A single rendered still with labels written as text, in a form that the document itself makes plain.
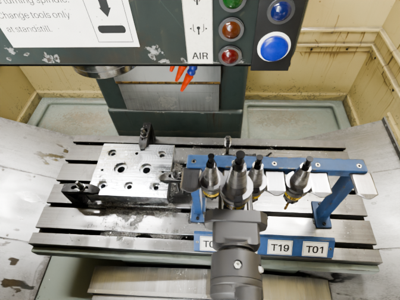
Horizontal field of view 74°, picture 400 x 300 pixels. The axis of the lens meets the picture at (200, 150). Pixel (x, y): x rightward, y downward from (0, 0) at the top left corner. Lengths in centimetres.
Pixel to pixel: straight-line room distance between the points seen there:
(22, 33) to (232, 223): 42
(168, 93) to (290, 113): 86
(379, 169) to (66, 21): 128
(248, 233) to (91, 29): 40
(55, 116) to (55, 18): 169
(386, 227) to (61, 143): 159
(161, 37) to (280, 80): 143
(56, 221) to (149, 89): 65
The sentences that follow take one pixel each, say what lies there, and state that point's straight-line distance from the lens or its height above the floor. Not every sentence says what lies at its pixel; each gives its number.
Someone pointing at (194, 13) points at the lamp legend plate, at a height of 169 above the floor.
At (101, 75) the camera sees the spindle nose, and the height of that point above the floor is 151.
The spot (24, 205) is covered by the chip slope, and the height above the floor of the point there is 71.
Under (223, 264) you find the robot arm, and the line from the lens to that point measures 48.
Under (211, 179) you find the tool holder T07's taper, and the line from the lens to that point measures 66.
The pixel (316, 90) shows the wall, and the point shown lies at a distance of 182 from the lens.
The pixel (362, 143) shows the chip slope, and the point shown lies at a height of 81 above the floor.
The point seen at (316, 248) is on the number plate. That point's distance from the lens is 98.
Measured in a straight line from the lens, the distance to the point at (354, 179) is 79.
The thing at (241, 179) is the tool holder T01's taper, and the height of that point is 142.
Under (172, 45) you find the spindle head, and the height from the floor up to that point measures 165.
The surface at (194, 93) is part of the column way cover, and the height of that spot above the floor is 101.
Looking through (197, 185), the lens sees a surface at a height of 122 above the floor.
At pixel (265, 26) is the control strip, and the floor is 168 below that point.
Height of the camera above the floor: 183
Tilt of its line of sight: 53 degrees down
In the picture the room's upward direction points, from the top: 5 degrees counter-clockwise
